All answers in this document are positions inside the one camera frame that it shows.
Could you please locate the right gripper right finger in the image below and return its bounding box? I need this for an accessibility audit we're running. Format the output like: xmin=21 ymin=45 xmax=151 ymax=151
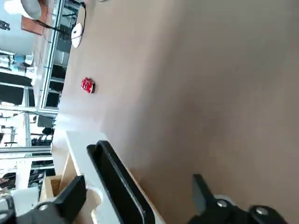
xmin=188 ymin=174 xmax=299 ymax=224

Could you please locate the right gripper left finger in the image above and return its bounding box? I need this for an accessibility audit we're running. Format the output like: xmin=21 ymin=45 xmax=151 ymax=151
xmin=0 ymin=175 xmax=87 ymax=224

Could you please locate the white-front drawer with black handle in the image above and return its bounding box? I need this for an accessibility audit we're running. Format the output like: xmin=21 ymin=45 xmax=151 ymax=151
xmin=38 ymin=130 xmax=165 ymax=224

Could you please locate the red toy car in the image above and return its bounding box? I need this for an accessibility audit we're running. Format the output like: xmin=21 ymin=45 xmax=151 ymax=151
xmin=80 ymin=76 xmax=97 ymax=95

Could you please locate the white desk lamp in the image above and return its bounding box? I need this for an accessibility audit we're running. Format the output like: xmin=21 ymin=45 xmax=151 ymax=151
xmin=20 ymin=0 xmax=87 ymax=49

